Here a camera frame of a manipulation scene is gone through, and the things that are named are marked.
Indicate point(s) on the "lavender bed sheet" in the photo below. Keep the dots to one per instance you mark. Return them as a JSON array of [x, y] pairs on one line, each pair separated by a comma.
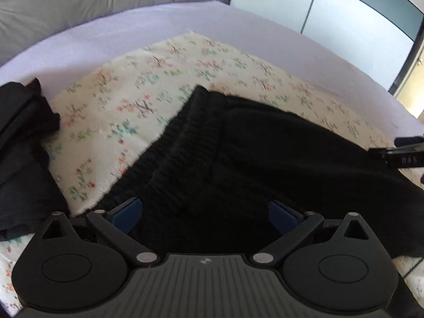
[[139, 23]]

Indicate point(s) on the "black pants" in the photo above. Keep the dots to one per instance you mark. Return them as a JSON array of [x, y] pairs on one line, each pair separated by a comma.
[[265, 159]]

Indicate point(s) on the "wardrobe with glass doors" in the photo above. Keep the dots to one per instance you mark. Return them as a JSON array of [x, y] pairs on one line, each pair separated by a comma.
[[347, 10]]

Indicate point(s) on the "black folded garment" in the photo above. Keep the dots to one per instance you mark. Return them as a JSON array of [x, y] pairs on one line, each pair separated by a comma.
[[23, 159]]

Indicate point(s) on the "floral printed blanket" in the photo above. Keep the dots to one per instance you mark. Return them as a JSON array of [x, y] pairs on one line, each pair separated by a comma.
[[132, 82]]

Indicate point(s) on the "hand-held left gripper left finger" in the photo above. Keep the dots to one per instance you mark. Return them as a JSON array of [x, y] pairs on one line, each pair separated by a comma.
[[127, 214]]

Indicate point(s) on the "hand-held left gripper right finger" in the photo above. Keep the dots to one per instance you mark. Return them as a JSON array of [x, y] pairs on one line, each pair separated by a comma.
[[281, 217]]

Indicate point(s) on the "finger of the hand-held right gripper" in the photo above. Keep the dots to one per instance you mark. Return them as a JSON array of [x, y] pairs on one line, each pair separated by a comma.
[[377, 154]]

